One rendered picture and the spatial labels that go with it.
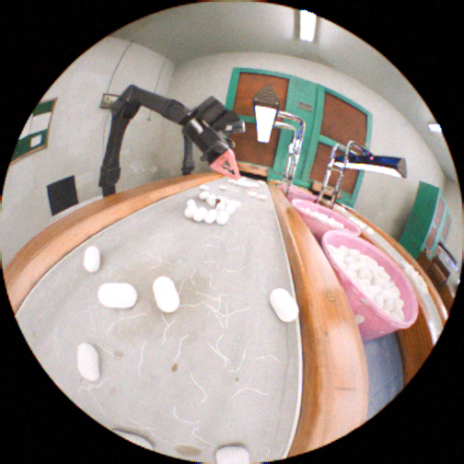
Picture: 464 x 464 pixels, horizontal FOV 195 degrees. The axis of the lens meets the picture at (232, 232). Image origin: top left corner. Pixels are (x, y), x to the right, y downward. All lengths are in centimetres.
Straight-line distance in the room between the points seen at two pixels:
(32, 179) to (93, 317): 210
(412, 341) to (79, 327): 51
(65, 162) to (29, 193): 64
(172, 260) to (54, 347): 18
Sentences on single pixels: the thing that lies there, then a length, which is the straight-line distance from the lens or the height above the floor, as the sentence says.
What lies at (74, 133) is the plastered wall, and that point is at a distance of 227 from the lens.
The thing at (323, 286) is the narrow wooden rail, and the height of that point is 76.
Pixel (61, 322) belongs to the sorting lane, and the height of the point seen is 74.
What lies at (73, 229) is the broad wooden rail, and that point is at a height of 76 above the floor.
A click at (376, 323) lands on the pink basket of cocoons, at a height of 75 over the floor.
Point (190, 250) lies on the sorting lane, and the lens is 18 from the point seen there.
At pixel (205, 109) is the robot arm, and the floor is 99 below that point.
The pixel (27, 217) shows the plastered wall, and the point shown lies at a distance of 225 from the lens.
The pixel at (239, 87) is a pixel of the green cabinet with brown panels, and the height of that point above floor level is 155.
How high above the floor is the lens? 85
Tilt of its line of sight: 29 degrees down
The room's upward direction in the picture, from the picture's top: 11 degrees clockwise
